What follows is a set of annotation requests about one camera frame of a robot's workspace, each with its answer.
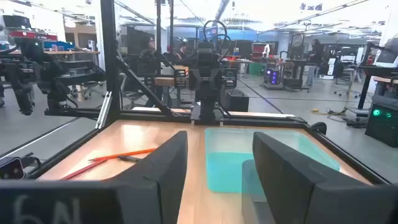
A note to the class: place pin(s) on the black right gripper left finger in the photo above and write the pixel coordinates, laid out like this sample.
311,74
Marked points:
149,193

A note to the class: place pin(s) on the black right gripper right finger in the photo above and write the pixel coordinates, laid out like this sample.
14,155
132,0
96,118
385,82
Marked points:
311,199

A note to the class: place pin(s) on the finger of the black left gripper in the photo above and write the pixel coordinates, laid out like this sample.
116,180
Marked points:
201,85
211,85

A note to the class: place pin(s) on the orange pencil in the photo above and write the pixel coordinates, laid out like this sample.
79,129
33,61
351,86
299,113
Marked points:
124,154

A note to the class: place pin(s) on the red pencil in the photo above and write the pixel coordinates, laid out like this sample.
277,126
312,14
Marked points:
84,169

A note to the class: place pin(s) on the wooden top desk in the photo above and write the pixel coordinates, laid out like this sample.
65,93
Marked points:
164,81

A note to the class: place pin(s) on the person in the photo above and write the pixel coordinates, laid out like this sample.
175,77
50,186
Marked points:
170,56
183,51
315,56
147,59

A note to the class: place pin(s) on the black computer tower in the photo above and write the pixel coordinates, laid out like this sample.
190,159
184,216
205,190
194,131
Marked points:
237,102

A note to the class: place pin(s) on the green storage bin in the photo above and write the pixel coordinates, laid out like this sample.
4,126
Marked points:
256,68

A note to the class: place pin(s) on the blue-screen monitor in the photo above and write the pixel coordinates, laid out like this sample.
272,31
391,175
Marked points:
211,32

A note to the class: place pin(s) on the red tool cabinet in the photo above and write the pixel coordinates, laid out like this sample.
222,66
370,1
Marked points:
257,51

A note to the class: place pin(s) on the grey translucent plastic bin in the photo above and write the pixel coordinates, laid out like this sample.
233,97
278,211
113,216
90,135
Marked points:
253,205

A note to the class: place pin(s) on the purple-lit computer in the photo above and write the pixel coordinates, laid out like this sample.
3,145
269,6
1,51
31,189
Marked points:
273,76

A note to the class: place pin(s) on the black standing desk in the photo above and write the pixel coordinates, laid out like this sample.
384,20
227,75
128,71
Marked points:
292,84

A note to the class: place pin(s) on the teal translucent plastic bin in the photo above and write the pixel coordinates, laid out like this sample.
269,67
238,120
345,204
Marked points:
230,168

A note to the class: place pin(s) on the office chair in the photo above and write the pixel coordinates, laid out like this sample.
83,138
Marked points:
90,85

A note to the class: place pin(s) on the green-lit black computer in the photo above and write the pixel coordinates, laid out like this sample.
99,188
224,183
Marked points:
382,124

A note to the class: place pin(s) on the black metal desk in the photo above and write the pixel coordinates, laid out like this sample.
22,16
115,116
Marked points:
363,90

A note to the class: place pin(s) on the long wooden work table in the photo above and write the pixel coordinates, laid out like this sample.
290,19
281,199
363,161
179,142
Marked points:
62,52

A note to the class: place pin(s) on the blue storage bins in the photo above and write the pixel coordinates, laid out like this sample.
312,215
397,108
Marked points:
59,45

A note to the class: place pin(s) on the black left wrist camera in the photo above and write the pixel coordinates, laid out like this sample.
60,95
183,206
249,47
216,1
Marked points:
206,56

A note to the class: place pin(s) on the black frame clamp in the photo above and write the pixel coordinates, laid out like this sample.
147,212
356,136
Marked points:
318,128

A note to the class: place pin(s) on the silver frame brace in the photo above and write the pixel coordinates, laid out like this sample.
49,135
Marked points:
103,110

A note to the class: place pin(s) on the small black camera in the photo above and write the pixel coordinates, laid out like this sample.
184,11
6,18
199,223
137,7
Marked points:
11,168

